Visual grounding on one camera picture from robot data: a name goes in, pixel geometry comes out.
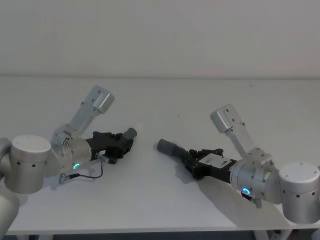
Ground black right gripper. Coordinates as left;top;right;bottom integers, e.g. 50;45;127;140
156;138;238;184

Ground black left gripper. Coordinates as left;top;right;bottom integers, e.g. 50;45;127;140
85;127;139;165

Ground thin dark gripper cable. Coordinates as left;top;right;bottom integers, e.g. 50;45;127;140
58;153;112;184

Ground white table cloth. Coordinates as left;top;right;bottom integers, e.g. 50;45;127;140
0;74;320;237

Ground white curtain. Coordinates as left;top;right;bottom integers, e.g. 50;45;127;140
0;0;320;79

